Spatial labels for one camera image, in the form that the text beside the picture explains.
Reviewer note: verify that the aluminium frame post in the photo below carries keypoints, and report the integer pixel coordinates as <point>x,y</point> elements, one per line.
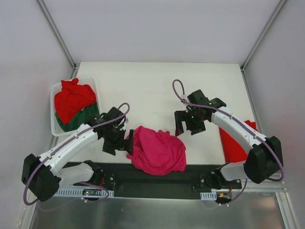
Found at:
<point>54,29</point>
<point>265,30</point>

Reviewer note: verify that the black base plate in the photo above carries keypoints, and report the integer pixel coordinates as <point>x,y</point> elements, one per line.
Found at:
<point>128,182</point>

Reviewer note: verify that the left aluminium frame post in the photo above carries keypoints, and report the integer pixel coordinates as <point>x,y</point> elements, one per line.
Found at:
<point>54,29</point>

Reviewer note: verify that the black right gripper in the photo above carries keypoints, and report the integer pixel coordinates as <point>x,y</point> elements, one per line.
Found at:
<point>190,121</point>

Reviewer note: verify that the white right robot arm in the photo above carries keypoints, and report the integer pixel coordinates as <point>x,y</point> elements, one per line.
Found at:
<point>264,154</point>

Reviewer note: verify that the folded red t shirt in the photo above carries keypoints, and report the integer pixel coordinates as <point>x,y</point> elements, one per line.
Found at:
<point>233,152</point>

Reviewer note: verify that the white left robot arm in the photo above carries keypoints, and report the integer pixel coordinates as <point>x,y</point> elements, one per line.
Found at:
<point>45,174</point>

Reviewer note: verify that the right aluminium frame post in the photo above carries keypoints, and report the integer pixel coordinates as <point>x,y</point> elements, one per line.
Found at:
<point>265,30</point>

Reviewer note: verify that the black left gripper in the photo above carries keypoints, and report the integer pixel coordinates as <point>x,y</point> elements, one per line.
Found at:
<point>118,145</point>

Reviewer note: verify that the red t shirt in basket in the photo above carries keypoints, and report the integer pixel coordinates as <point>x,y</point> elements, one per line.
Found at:
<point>72,99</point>

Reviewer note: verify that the pink t shirt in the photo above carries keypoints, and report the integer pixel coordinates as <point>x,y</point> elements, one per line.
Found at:
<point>157,153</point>

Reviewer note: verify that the green t shirt in basket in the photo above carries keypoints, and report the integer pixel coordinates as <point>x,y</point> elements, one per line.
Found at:
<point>79,118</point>

